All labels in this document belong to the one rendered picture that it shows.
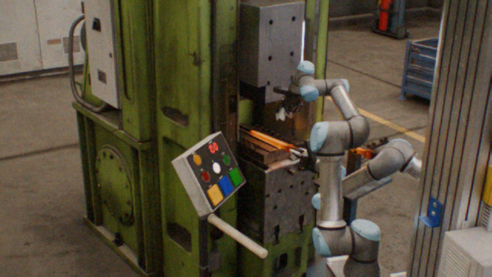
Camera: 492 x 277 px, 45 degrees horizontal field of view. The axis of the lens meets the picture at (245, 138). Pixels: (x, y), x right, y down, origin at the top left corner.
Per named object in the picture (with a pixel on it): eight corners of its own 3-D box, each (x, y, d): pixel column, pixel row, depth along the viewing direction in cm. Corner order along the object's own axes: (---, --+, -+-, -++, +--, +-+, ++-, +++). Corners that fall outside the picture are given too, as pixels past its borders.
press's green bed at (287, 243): (307, 288, 368) (311, 222, 349) (261, 312, 346) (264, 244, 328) (250, 248, 407) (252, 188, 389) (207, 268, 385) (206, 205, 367)
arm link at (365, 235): (382, 259, 237) (386, 231, 231) (350, 262, 235) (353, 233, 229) (372, 243, 248) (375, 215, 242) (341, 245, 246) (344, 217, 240)
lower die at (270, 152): (290, 157, 328) (291, 142, 325) (263, 166, 316) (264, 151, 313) (243, 134, 358) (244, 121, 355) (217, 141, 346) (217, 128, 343)
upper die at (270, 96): (294, 96, 314) (294, 78, 311) (264, 103, 303) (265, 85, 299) (244, 78, 344) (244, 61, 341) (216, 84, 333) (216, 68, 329)
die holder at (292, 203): (312, 222, 349) (317, 154, 332) (264, 244, 327) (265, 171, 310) (252, 188, 389) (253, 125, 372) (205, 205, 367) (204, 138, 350)
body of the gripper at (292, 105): (287, 116, 282) (296, 98, 274) (277, 104, 286) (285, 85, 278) (299, 112, 287) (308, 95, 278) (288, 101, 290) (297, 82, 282)
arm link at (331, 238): (355, 259, 233) (353, 121, 228) (318, 261, 230) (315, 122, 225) (346, 251, 244) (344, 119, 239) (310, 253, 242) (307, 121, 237)
